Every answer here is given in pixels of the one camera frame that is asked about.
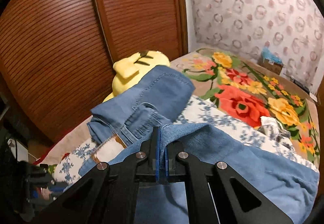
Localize blue denim pants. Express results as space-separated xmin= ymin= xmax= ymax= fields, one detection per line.
xmin=63 ymin=65 xmax=320 ymax=224

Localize small cardboard box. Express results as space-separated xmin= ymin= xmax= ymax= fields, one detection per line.
xmin=258 ymin=55 xmax=283 ymax=75

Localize black flat box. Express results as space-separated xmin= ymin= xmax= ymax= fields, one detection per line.
xmin=289 ymin=76 xmax=311 ymax=93

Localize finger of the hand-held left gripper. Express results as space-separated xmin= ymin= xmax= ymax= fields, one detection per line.
xmin=48 ymin=181 xmax=67 ymax=193

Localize colourful floral blanket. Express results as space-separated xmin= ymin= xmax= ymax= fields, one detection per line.
xmin=33 ymin=48 xmax=321 ymax=171

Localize yellow plush toy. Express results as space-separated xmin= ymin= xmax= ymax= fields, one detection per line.
xmin=102 ymin=50 xmax=171 ymax=103

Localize ring-patterned sheer curtain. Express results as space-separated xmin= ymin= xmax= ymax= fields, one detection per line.
xmin=181 ymin=0 xmax=324 ymax=95

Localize blue plastic bag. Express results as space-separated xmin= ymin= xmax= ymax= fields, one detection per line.
xmin=262 ymin=47 xmax=282 ymax=63

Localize white blue-flowered bed sheet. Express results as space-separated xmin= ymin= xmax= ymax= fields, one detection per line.
xmin=54 ymin=95 xmax=317 ymax=184

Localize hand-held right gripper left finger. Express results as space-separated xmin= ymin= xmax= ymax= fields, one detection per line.
xmin=33 ymin=126 xmax=162 ymax=224

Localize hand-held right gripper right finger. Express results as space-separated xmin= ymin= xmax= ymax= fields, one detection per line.
xmin=164 ymin=141 xmax=299 ymax=224

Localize brown louvered wooden wardrobe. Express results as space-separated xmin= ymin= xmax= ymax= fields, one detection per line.
xmin=0 ymin=0 xmax=189 ymax=143

